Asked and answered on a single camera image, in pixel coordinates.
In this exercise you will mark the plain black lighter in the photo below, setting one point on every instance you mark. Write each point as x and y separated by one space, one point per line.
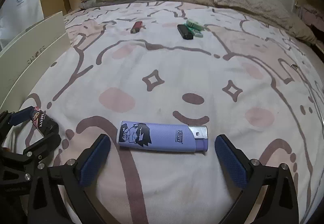
184 32

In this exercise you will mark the printed blanket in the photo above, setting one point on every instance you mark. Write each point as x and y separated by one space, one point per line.
177 82

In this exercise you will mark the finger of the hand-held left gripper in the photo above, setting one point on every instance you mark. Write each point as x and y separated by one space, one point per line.
17 116
44 141

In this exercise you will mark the pile of clothes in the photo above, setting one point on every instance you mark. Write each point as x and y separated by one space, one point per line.
312 17

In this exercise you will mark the white paper bag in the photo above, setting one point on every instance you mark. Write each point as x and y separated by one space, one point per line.
20 3

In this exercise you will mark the purple lighter with cartoon print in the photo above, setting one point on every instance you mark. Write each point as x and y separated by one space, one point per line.
162 137

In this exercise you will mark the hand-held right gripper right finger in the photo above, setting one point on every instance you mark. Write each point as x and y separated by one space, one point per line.
230 163

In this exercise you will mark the small dark hair clip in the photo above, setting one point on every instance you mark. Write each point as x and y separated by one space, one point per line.
293 67

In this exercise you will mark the beige duvet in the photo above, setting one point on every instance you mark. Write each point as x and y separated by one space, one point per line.
278 15

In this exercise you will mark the red lighter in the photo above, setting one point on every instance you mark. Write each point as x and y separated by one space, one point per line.
136 27

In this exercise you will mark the teal lighter with painted figure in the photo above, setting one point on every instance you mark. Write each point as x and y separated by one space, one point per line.
198 33

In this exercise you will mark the white shoe box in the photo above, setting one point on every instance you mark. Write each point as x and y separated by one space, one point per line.
30 54

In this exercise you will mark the mint green lighter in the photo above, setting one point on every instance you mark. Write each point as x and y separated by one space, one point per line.
193 23

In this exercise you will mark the black lighter with printed label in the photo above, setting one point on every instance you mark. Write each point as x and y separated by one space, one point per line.
43 122

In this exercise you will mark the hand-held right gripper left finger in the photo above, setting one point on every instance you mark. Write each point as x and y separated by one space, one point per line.
94 160

